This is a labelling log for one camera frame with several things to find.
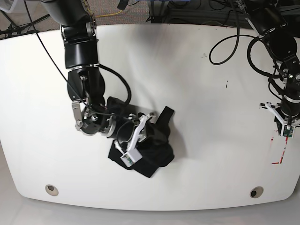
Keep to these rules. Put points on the table grommet hole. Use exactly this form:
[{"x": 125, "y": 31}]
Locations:
[
  {"x": 51, "y": 190},
  {"x": 256, "y": 192}
]

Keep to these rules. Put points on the black T-shirt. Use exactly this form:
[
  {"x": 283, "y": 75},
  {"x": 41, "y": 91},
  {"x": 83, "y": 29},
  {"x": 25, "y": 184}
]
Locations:
[{"x": 155, "y": 148}]

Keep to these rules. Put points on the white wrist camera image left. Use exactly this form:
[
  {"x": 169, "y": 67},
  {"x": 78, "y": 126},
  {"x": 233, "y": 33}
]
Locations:
[{"x": 131, "y": 155}]

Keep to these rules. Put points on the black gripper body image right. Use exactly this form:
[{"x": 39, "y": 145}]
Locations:
[{"x": 290, "y": 106}]

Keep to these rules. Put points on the red tape rectangle marking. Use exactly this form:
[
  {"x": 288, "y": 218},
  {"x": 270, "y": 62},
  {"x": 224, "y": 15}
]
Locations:
[{"x": 278, "y": 146}]

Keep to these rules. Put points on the right table grommet hole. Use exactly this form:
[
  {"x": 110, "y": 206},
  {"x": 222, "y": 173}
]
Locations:
[{"x": 256, "y": 192}]

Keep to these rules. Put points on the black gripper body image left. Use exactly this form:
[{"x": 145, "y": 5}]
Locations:
[{"x": 121, "y": 128}]

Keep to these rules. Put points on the black tripod leg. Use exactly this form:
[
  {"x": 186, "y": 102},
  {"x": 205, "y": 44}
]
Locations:
[{"x": 13, "y": 29}]

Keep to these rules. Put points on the left table grommet hole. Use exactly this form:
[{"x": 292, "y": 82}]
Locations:
[{"x": 51, "y": 190}]

